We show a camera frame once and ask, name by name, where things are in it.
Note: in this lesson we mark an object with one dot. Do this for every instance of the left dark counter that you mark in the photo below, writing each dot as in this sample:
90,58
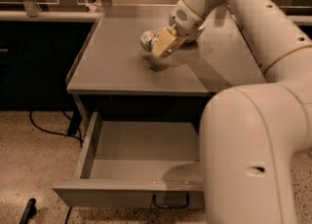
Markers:
39,41

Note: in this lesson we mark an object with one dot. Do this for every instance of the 7up soda can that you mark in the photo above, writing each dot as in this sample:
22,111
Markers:
148,40

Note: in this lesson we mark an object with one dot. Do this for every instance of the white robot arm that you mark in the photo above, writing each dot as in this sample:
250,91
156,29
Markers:
250,133

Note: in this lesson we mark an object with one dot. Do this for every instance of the grey cabinet table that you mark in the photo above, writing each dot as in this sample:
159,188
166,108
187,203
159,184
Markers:
116,76

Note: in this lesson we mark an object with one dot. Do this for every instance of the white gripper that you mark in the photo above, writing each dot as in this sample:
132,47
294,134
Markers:
187,23

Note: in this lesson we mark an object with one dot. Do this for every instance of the grey open top drawer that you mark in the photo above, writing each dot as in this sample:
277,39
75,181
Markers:
123,164

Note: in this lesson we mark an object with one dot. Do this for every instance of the black drawer handle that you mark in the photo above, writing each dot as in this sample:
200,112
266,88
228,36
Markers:
171,200

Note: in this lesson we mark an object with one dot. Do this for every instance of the black object on floor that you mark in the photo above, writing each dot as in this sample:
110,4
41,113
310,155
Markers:
29,211

